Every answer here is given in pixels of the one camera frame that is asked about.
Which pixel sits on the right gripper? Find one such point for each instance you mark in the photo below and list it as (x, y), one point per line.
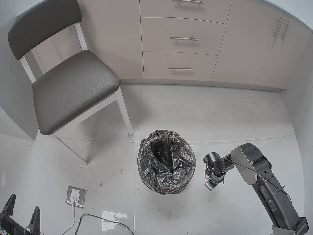
(217, 179)

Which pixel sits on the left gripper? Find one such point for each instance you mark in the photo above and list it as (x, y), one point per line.
(12, 226)

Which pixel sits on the black plastic bag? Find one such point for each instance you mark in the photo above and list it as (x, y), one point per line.
(151, 170)

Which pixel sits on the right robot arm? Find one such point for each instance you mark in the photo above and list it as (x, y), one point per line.
(251, 163)

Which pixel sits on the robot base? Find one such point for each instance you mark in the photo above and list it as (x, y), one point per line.
(275, 230)

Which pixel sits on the grey and white chair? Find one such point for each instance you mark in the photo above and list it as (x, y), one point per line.
(73, 87)

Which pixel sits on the beige cabinet with drawers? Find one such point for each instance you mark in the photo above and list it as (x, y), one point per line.
(181, 28)

